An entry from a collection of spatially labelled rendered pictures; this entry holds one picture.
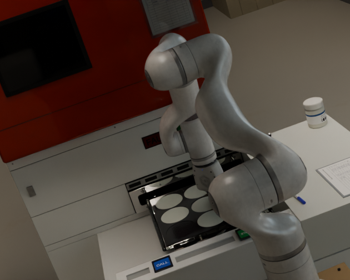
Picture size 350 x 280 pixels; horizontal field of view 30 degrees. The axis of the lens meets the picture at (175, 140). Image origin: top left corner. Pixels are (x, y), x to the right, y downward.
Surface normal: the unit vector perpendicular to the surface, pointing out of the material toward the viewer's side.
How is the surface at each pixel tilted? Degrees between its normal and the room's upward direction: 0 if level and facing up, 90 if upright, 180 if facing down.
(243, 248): 90
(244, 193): 63
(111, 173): 90
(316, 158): 0
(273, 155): 27
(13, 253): 0
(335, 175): 0
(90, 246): 90
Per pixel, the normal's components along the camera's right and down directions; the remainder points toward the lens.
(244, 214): 0.34, 0.27
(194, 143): 0.04, 0.40
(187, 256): -0.29, -0.88
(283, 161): 0.00, -0.46
